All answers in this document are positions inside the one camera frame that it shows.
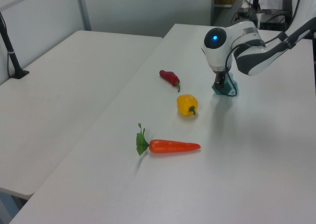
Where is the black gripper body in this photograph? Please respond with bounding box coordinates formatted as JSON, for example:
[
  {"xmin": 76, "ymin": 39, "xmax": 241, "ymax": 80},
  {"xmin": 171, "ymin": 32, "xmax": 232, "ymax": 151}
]
[{"xmin": 213, "ymin": 69, "xmax": 231, "ymax": 84}]

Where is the teal hexagonal mug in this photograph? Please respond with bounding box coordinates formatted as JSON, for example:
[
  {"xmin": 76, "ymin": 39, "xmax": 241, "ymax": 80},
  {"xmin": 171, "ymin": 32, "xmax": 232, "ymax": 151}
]
[{"xmin": 211, "ymin": 72, "xmax": 239, "ymax": 97}]

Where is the yellow toy bell pepper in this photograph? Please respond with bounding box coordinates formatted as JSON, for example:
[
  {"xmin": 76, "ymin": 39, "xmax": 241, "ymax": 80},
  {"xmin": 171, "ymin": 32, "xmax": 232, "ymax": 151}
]
[{"xmin": 176, "ymin": 93, "xmax": 199, "ymax": 117}]

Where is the red toy chili pepper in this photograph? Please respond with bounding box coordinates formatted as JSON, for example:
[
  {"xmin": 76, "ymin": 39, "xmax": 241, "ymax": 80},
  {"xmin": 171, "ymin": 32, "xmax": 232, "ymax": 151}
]
[{"xmin": 159, "ymin": 69, "xmax": 181, "ymax": 93}]

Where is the orange toy carrot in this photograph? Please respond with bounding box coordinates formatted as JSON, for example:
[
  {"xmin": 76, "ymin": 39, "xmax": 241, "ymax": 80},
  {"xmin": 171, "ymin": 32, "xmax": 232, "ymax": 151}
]
[{"xmin": 135, "ymin": 123, "xmax": 201, "ymax": 157}]

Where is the black pole with base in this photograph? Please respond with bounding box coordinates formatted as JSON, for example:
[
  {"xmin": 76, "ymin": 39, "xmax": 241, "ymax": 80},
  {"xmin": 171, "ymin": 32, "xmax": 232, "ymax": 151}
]
[{"xmin": 0, "ymin": 11, "xmax": 30, "ymax": 80}]

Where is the black desk equipment with cables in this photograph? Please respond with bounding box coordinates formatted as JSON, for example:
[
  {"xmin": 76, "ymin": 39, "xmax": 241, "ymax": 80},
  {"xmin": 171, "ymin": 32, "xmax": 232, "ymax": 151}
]
[{"xmin": 259, "ymin": 10, "xmax": 294, "ymax": 32}]

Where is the grey partition frame post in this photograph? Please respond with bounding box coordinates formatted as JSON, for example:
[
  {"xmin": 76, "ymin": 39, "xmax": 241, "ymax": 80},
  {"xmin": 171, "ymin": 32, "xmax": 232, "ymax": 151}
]
[{"xmin": 75, "ymin": 0, "xmax": 92, "ymax": 32}]

